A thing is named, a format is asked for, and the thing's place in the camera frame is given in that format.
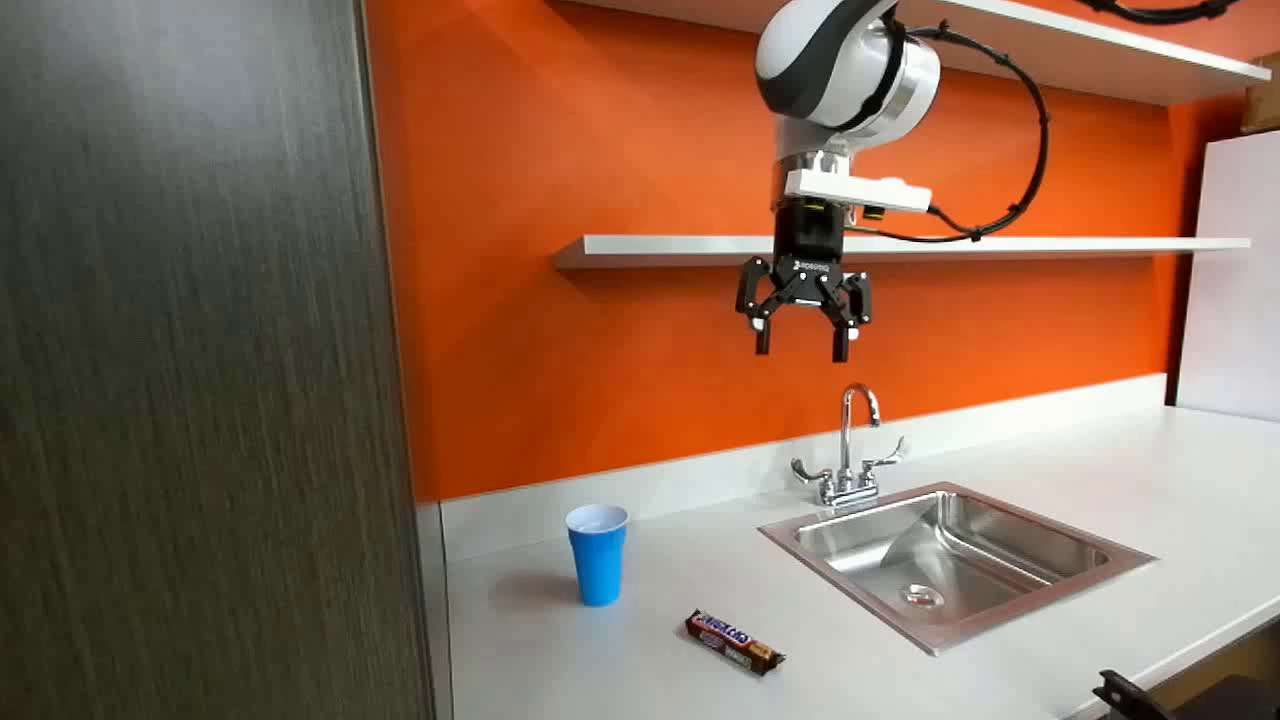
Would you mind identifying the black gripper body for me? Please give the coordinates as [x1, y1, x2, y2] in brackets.
[773, 196, 847, 313]

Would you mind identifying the Snickers candy bar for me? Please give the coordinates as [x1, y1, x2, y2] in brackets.
[679, 609, 789, 681]

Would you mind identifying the white counter backsplash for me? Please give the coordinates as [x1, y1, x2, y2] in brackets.
[436, 369, 1173, 541]

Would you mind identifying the small black object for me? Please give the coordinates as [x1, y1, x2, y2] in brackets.
[1091, 663, 1177, 720]

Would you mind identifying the chrome faucet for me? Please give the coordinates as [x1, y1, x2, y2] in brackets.
[789, 381, 911, 521]

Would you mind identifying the stainless steel sink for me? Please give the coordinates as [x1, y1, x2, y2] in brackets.
[755, 480, 1159, 656]

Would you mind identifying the blue plastic cup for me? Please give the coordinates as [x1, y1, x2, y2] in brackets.
[559, 499, 630, 614]

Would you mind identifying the white appliance panel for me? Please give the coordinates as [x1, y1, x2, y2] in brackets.
[1173, 129, 1280, 427]

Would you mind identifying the dark wood cabinet panel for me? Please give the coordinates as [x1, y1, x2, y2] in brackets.
[0, 0, 441, 720]

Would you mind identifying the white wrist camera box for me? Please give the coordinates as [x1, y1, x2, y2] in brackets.
[780, 160, 937, 220]

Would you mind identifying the long white wall shelf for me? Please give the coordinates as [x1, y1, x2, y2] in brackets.
[551, 232, 1257, 275]

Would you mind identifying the thin black camera cable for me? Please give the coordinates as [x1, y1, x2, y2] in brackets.
[872, 17, 1056, 249]

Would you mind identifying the thick black cable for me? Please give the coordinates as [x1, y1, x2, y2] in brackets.
[1074, 0, 1245, 30]

